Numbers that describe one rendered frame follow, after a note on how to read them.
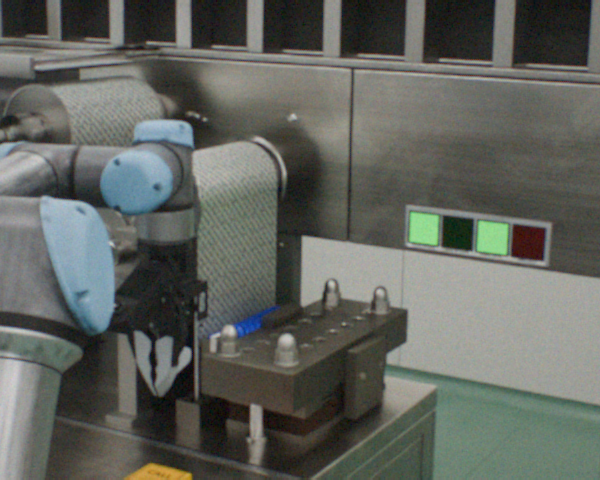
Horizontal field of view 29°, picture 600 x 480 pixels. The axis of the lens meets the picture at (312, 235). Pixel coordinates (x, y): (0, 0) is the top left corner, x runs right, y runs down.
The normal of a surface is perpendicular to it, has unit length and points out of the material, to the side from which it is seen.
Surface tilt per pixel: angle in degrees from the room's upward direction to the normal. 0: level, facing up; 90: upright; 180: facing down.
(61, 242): 53
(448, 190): 90
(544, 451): 0
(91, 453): 0
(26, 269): 67
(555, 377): 90
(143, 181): 90
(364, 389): 90
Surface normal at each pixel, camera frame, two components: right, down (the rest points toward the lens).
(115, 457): 0.02, -0.97
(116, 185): -0.13, 0.22
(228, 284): 0.88, 0.12
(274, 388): -0.48, 0.18
